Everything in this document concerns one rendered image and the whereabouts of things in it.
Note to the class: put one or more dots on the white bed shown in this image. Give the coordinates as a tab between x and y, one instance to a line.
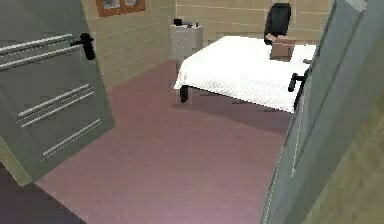
243	70

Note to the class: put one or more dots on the white bedside cabinet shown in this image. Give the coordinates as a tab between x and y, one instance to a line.
185	41

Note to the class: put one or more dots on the small black object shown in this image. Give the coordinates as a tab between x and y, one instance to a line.
178	22

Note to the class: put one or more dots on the brown box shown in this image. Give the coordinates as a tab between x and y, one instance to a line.
282	50

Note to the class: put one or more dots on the grey-green room door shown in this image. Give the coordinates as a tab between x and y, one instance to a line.
330	110
50	110

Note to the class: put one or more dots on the orange framed wall picture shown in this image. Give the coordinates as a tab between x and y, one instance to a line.
120	6

